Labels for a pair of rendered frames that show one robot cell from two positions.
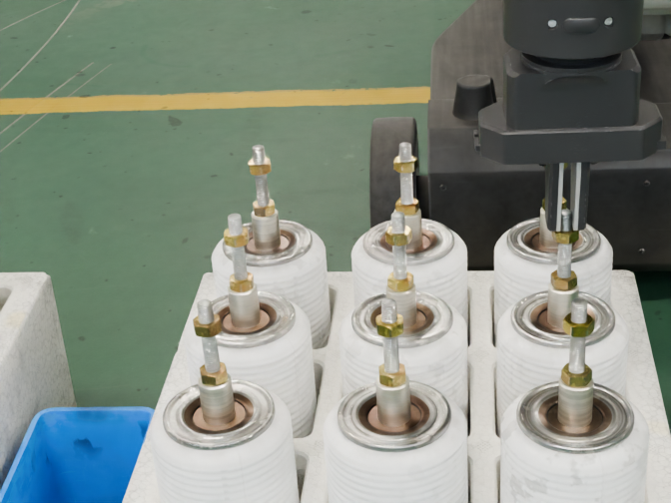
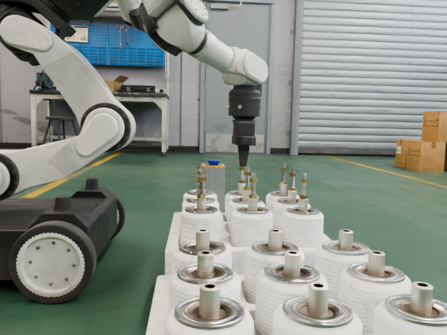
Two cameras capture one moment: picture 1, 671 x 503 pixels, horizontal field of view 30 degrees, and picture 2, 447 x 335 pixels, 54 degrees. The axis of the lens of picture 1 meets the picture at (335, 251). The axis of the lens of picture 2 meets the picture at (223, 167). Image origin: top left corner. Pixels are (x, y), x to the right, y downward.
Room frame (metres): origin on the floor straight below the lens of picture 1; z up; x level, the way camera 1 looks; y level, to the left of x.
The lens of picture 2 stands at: (1.06, 1.03, 0.46)
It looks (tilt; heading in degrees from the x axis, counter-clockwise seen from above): 6 degrees down; 259
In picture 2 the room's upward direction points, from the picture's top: 1 degrees clockwise
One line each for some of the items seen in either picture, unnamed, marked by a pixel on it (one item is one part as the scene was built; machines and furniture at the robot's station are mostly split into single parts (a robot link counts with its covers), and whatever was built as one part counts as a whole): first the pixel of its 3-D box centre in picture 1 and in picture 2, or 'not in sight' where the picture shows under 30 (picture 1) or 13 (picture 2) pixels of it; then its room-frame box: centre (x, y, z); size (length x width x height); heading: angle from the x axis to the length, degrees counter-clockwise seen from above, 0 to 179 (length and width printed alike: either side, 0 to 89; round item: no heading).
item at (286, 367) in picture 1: (257, 416); (251, 248); (0.80, 0.07, 0.16); 0.10 x 0.10 x 0.18
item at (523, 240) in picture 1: (553, 241); (200, 193); (0.89, -0.18, 0.25); 0.08 x 0.08 x 0.01
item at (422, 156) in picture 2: not in sight; (425, 155); (-1.77, -2.89, 0.15); 0.30 x 0.24 x 0.30; 83
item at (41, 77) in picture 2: not in sight; (44, 80); (2.16, -4.48, 0.87); 0.41 x 0.17 x 0.25; 84
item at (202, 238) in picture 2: not in sight; (202, 240); (0.96, 0.35, 0.26); 0.02 x 0.02 x 0.03
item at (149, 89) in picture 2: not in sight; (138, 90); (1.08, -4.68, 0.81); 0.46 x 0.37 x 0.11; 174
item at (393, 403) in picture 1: (393, 399); (292, 197); (0.67, -0.03, 0.26); 0.02 x 0.02 x 0.03
